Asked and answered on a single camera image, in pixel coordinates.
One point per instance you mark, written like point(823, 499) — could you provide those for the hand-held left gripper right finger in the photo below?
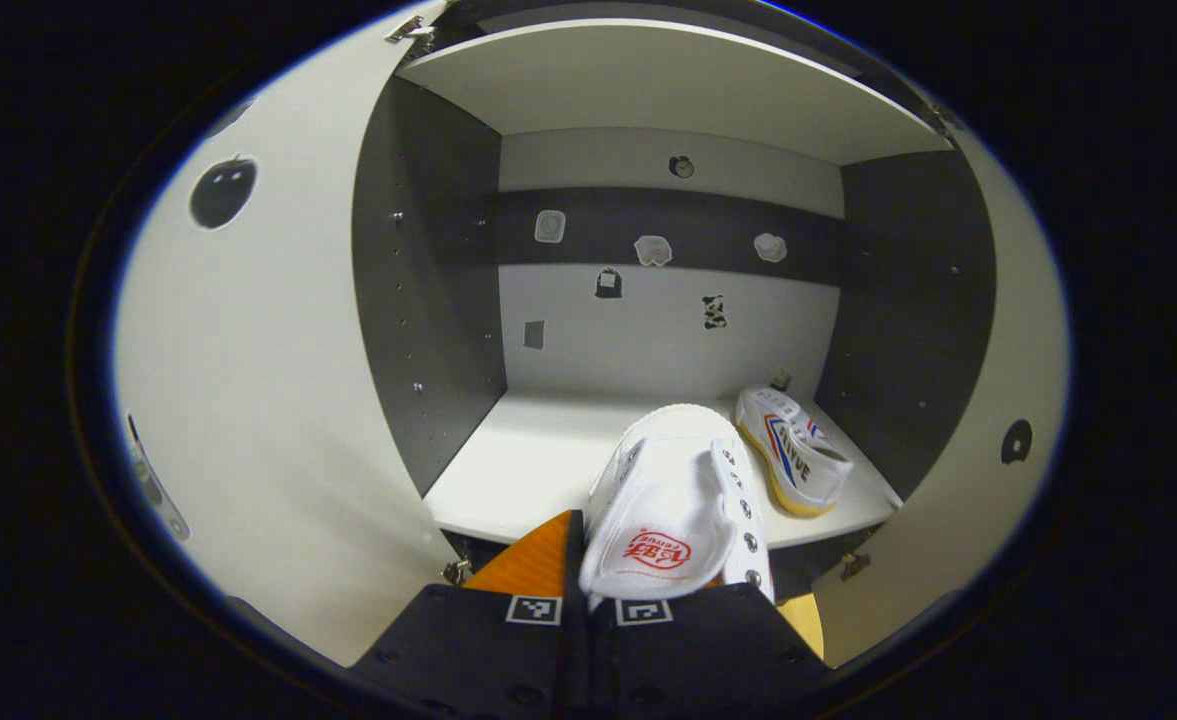
point(708, 650)

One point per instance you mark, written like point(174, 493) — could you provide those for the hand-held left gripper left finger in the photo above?
point(468, 650)

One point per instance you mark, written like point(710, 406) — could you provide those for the white canvas shoe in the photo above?
point(668, 480)
point(798, 460)

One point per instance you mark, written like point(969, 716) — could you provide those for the white shoe cabinet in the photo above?
point(648, 340)

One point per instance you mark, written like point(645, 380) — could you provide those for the white cabinet door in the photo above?
point(268, 380)
point(1008, 350)

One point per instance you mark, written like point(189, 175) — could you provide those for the white cabinet shelf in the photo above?
point(668, 90)
point(528, 470)

